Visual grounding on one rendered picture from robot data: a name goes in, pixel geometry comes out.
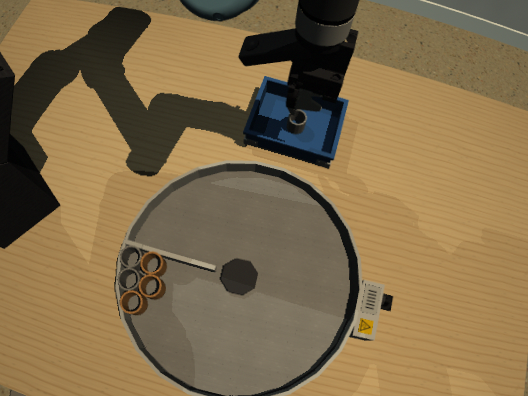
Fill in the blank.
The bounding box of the blue rectangular crate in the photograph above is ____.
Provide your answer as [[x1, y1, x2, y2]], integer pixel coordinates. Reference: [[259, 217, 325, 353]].
[[243, 77, 349, 169]]

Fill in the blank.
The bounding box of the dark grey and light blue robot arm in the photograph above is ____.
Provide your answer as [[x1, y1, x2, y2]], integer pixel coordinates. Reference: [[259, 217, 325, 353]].
[[180, 0, 359, 66]]

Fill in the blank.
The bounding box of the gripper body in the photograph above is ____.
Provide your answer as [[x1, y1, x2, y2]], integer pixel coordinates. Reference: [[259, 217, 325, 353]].
[[287, 29, 358, 104]]

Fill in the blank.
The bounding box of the bronze bushing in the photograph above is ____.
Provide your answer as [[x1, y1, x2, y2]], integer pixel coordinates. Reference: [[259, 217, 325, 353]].
[[120, 290, 148, 315], [140, 251, 167, 277], [139, 274, 166, 300]]

